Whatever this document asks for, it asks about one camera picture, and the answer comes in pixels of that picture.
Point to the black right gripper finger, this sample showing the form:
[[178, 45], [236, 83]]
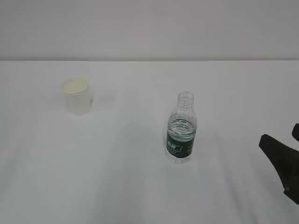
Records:
[[284, 159], [295, 132]]

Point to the clear water bottle green label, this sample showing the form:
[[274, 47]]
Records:
[[181, 129]]

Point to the white paper cup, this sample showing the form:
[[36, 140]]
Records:
[[77, 95]]

